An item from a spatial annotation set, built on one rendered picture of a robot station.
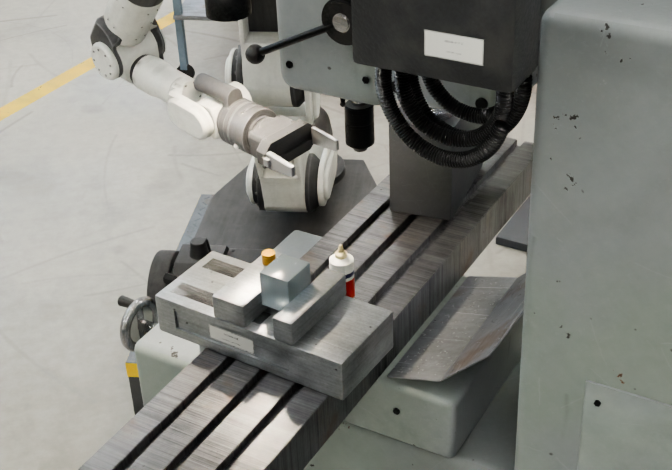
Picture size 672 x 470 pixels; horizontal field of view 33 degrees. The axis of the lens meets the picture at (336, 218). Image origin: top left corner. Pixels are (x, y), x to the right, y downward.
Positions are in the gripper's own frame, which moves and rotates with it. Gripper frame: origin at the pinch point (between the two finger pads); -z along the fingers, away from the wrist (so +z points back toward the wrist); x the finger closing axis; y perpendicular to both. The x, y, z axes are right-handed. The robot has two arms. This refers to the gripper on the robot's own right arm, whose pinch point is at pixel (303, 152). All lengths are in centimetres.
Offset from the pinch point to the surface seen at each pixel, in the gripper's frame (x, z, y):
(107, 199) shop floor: 64, 181, 122
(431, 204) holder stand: 18.6, -12.6, 15.3
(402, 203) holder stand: 16.4, -7.5, 16.1
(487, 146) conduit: -17, -53, -30
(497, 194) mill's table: 33.2, -16.5, 19.1
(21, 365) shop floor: -9, 121, 115
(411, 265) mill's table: 5.9, -18.9, 18.7
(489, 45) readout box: -24, -58, -48
